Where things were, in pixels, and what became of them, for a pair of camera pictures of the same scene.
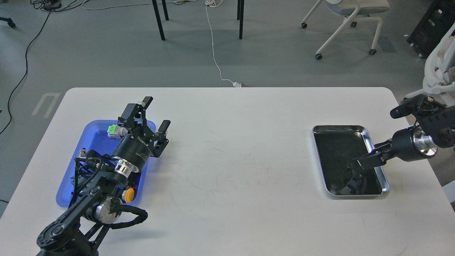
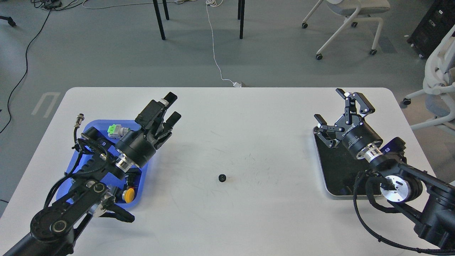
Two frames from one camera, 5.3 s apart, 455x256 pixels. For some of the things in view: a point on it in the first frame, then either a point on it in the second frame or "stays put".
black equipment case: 437,20 stays put
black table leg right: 240,16 stays put
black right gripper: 413,143 -> 357,134
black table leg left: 158,17 stays put
